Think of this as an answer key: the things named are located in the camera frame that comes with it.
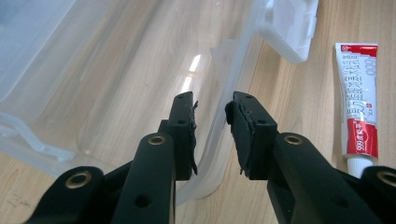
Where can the clear plastic storage box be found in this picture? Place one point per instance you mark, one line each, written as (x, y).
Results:
(109, 77)

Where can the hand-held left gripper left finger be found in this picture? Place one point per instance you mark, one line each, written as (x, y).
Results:
(182, 140)

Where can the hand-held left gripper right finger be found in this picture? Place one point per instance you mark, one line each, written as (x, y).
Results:
(255, 140)

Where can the red white ointment tube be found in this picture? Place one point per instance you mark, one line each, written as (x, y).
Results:
(361, 102)

